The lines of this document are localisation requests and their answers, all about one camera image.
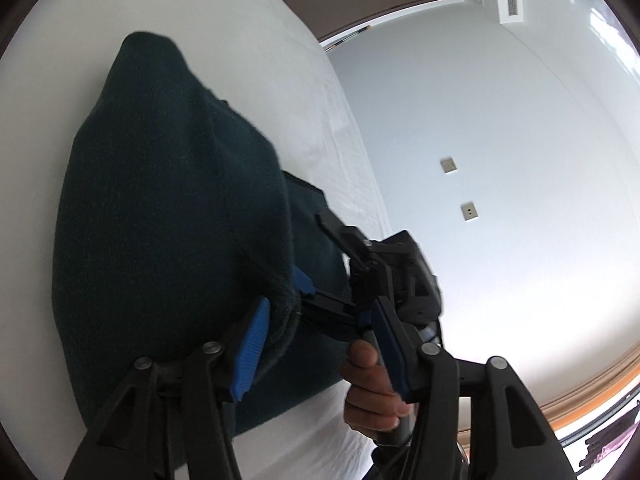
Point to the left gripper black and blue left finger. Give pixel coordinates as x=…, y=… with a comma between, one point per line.
x=130, y=438

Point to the beige wall socket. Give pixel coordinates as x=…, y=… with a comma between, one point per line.
x=469, y=211
x=448, y=165

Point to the dark green knit sweater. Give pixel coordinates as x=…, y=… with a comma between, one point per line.
x=175, y=220

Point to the lower beige wall socket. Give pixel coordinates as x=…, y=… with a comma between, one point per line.
x=469, y=211

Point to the upper beige wall socket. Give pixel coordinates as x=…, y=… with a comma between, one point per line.
x=448, y=165

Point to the person's right hand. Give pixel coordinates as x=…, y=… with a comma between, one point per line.
x=371, y=407

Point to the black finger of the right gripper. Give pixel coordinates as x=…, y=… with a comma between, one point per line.
x=348, y=239

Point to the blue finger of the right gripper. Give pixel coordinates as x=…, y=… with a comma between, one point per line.
x=333, y=316

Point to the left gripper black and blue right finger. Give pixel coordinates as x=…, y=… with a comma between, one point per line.
x=510, y=437

